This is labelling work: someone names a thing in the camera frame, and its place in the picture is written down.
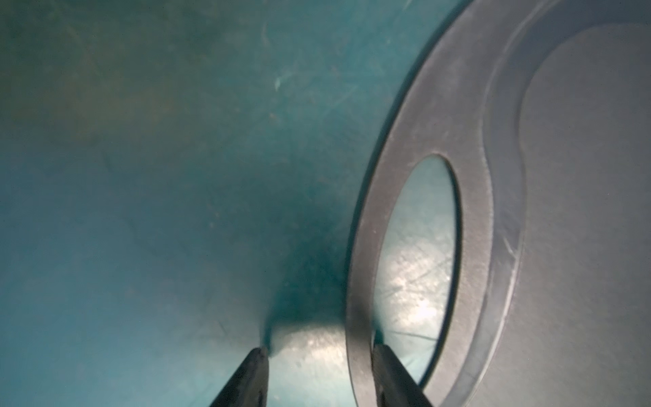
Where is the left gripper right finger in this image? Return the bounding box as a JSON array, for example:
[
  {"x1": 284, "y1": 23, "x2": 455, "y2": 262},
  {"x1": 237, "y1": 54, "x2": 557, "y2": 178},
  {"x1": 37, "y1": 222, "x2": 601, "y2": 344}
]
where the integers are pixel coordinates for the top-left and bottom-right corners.
[{"x1": 372, "y1": 344, "x2": 432, "y2": 407}]

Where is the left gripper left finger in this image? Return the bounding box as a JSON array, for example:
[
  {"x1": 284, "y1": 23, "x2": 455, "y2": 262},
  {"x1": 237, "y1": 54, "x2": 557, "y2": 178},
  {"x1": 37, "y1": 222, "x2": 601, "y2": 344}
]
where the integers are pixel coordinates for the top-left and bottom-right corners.
[{"x1": 210, "y1": 347, "x2": 269, "y2": 407}]

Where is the black cutting board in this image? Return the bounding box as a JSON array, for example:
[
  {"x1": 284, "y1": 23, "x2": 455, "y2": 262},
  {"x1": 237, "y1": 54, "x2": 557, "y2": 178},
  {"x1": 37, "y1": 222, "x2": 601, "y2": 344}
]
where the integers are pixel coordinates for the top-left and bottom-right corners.
[{"x1": 346, "y1": 1, "x2": 650, "y2": 406}]

